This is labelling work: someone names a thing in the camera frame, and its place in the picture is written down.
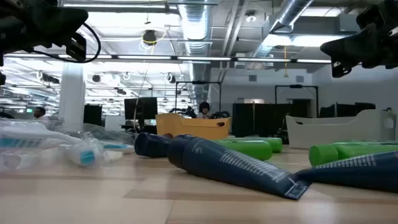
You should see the person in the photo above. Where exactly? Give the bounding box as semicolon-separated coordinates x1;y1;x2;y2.
198;101;211;119
33;106;48;121

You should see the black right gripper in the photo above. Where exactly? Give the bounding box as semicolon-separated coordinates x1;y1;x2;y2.
320;0;398;70

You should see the black cabinet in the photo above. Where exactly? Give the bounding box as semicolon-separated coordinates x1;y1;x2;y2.
83;104;103;127

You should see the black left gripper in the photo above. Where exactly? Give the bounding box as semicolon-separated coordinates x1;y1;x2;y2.
0;0;90;65

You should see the small green bottle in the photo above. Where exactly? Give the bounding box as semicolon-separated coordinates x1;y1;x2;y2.
213;139;274;162
229;136;283;154
308;141;398;167

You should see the long ceiling light strip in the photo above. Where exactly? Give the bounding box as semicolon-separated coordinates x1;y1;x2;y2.
2;54;332;65

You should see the yellow plastic bin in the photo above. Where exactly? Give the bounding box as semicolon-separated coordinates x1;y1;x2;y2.
155;113;232;141

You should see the grey plastic bin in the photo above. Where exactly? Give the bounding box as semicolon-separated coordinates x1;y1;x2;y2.
285;108;397;149

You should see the dark blue toiletry tube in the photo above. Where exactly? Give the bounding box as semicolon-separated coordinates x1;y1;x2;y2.
134;132;172;158
294;150;398;193
167;134;312;200

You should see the black computer monitor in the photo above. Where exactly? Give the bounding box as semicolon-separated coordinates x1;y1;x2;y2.
124;97;159;121

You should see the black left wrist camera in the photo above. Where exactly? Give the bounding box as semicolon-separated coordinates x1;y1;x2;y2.
64;32;88;62

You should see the black room partition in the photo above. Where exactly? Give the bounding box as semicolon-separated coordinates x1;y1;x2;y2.
232;99;318;139
319;102;376;118

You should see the clear-wrapped toothbrush pack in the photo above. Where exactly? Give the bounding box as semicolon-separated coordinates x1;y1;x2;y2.
99;141;136;155
0;119;82;172
82;123;136;146
63;132;110;168

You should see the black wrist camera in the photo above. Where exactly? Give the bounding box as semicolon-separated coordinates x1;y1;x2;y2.
64;32;88;62
331;60;354;78

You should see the black gantry frame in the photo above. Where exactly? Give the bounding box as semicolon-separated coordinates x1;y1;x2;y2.
274;84;320;110

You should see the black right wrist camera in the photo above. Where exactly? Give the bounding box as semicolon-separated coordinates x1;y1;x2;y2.
331;60;354;78

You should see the black ceiling cable reel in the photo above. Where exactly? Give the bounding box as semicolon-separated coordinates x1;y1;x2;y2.
141;29;167;47

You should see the black left camera cable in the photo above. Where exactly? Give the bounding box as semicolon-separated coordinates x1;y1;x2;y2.
30;22;102;64

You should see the silver ventilation duct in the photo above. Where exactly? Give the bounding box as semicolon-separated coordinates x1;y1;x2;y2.
248;0;315;63
178;0;213;103

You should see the white square pillar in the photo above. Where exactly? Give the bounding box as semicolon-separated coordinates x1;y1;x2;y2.
58;62;86;131

